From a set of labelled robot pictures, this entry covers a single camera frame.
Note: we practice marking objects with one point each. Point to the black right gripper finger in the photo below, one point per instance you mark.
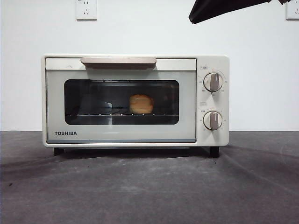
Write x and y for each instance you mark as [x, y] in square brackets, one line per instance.
[217, 9]

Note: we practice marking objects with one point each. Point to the golden bread loaf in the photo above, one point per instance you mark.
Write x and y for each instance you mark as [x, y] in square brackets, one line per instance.
[141, 104]

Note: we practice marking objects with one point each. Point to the oven temperature knob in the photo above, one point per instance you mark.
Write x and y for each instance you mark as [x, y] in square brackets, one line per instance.
[213, 82]

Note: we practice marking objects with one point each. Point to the white Toshiba toaster oven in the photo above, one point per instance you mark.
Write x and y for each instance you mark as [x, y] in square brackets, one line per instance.
[224, 102]

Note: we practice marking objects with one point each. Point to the oven timer knob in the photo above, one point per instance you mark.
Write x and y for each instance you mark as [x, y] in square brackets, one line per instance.
[212, 120]

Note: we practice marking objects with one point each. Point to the dark grey table cloth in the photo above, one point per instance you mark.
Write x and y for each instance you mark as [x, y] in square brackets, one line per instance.
[116, 191]

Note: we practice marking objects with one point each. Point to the white wall socket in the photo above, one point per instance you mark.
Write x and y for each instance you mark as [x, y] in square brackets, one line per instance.
[293, 11]
[86, 10]

